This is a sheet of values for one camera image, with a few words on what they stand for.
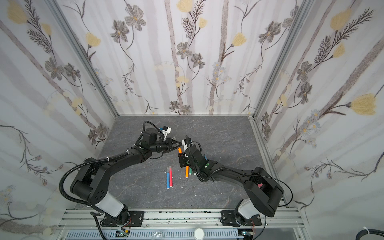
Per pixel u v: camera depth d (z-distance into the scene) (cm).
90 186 45
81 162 88
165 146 77
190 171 90
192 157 61
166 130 82
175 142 82
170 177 88
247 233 71
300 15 71
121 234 72
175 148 80
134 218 74
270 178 46
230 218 73
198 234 62
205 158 66
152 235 70
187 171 90
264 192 43
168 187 84
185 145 75
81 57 84
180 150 82
